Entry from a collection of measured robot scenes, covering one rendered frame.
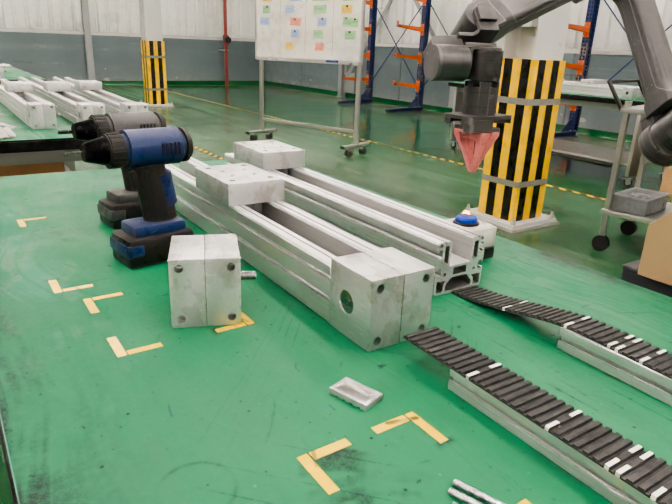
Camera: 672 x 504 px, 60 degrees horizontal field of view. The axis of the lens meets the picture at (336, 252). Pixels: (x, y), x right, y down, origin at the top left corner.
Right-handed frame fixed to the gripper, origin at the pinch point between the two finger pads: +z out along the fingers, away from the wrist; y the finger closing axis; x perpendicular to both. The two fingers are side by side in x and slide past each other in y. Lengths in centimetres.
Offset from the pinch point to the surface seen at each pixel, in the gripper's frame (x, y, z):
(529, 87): -180, -238, 0
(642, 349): 40.9, 11.9, 13.1
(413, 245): 5.3, 16.9, 10.3
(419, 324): 20.9, 28.8, 14.5
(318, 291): 7.6, 36.0, 13.5
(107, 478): 27, 69, 17
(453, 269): 10.4, 12.6, 13.4
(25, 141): -163, 53, 17
